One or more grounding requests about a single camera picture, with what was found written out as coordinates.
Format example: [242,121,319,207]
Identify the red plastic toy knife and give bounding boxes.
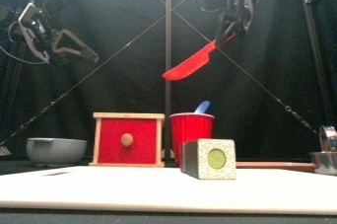
[162,32,239,82]

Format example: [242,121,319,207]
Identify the toy sushi roll block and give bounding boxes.
[179,138,239,181]

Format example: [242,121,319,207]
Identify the white cutting board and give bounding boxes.
[0,165,337,216]

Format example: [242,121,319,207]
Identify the blue plastic utensil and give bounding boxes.
[194,100,214,115]

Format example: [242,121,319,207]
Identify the wooden box with red front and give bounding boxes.
[88,112,168,169]

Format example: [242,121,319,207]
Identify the shiny metal cup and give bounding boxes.
[308,125,337,177]

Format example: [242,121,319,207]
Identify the diagonal steel brace wire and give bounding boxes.
[127,0,320,135]
[0,0,223,146]

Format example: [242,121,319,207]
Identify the vertical metal frame pole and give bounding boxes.
[164,0,174,161]

